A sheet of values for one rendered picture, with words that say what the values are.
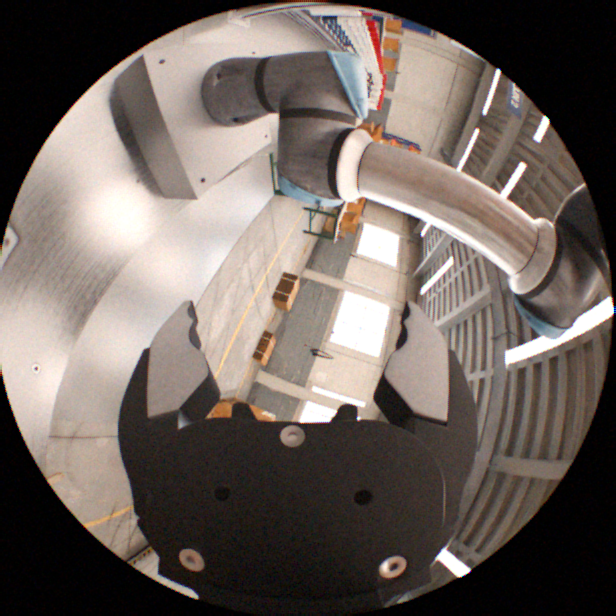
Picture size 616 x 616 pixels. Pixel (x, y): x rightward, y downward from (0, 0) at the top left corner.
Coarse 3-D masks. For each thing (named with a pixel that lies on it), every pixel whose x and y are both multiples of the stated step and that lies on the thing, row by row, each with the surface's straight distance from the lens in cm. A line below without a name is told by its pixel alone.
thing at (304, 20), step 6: (288, 12) 91; (294, 12) 91; (300, 12) 90; (294, 18) 95; (300, 18) 95; (306, 18) 95; (306, 24) 102; (312, 24) 101; (312, 30) 111; (318, 30) 109; (318, 36) 118; (324, 36) 117; (324, 42) 128; (330, 42) 128
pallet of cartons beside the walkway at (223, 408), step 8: (224, 400) 348; (232, 400) 400; (240, 400) 391; (216, 408) 303; (224, 408) 298; (256, 408) 379; (208, 416) 305; (216, 416) 304; (224, 416) 299; (256, 416) 320; (264, 416) 342; (272, 416) 371
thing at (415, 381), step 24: (408, 312) 11; (408, 336) 9; (432, 336) 10; (408, 360) 8; (432, 360) 9; (384, 384) 7; (408, 384) 7; (432, 384) 8; (384, 408) 8; (408, 408) 7; (432, 408) 7
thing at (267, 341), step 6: (264, 330) 419; (264, 336) 415; (270, 336) 411; (264, 342) 410; (270, 342) 419; (258, 348) 409; (264, 348) 408; (270, 348) 439; (258, 354) 406; (264, 354) 409; (258, 360) 404; (264, 360) 429
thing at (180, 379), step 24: (192, 312) 12; (168, 336) 10; (192, 336) 10; (168, 360) 9; (192, 360) 8; (168, 384) 8; (192, 384) 7; (216, 384) 8; (168, 408) 7; (192, 408) 7
